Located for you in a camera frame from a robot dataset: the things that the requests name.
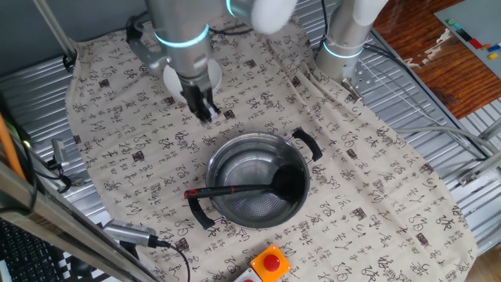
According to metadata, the beige calligraphy tablecloth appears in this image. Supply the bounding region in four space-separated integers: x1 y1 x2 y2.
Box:
64 0 479 282

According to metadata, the black keyboard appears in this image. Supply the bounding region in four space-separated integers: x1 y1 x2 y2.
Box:
0 219 66 282

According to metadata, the black white marker board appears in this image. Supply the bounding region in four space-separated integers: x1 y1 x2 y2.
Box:
0 250 118 282

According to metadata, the orange tube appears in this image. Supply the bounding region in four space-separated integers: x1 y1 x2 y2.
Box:
0 113 27 181

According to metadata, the camera ball mount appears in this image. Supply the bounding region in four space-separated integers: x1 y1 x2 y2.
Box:
46 158 86 193

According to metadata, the white ceramic bowl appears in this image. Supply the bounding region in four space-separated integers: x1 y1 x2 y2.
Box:
162 58 222 103

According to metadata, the small grey camera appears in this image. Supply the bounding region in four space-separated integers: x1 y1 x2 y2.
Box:
50 138 71 170

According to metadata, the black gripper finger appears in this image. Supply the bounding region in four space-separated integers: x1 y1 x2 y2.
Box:
204 93 222 119
190 100 209 125

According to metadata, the brown wooden table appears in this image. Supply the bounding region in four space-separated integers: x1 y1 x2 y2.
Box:
371 0 501 121

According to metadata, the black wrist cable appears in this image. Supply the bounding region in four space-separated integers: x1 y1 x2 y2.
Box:
207 25 255 37

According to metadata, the steel pot with black handles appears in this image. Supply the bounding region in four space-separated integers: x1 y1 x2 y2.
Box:
186 127 324 231

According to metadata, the aluminium frame bar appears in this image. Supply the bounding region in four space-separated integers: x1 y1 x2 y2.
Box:
0 160 160 282

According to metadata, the black camera cable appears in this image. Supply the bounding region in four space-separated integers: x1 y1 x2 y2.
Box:
155 239 192 282

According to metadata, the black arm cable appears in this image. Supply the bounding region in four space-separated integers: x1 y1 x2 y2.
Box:
363 42 488 161

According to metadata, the thick grey cable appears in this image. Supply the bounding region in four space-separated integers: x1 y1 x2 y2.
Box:
393 127 501 156

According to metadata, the black pole clamp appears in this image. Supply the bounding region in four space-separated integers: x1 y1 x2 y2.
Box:
62 54 77 74

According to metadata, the orange box with red button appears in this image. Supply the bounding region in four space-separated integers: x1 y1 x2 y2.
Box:
249 243 293 282

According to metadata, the grey board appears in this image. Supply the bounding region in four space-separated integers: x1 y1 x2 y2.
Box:
434 0 501 79

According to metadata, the grey box raised red button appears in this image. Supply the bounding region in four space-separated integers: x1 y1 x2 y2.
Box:
233 268 263 282

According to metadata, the silver ribbed camera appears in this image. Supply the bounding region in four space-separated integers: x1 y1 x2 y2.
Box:
102 219 160 248

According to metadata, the black computer mouse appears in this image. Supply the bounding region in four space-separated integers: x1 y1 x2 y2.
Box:
70 256 97 279

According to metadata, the aluminium bracket bar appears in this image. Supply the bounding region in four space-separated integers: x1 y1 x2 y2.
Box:
479 117 501 142
457 150 501 187

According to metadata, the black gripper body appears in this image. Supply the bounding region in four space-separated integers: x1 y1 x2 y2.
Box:
178 75 215 113

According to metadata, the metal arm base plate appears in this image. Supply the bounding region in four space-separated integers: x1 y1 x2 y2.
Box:
340 58 377 103

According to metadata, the black ladle with red tip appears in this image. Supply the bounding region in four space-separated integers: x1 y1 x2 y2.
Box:
183 164 307 201

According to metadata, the grey metal pole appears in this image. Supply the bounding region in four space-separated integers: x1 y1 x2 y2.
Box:
33 0 78 60

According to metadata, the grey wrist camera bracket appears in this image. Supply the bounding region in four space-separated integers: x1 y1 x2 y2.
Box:
124 15 173 75

